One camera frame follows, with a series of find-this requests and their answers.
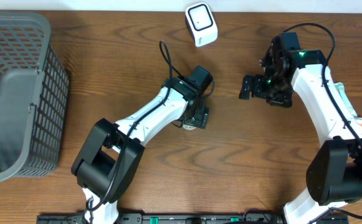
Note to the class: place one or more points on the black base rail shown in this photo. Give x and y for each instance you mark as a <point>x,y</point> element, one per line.
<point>137,218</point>

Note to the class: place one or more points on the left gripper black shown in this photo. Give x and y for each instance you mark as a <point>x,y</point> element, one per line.
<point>202,116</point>

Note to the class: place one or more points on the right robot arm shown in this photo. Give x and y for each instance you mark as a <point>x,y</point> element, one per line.
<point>334,177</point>

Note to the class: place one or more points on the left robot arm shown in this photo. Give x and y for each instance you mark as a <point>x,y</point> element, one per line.
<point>111,153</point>

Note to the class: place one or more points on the light blue wipes pack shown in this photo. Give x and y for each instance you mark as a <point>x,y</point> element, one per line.
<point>341,90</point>

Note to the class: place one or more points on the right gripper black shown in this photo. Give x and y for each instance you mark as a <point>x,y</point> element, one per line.
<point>283,99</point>

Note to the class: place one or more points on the white barcode scanner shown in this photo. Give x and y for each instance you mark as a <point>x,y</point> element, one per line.
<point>201,24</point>

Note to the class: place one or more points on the grey plastic mesh basket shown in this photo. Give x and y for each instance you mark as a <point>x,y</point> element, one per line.
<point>34,92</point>

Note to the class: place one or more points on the green lid jar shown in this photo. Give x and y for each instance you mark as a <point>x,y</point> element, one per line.
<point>188,127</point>

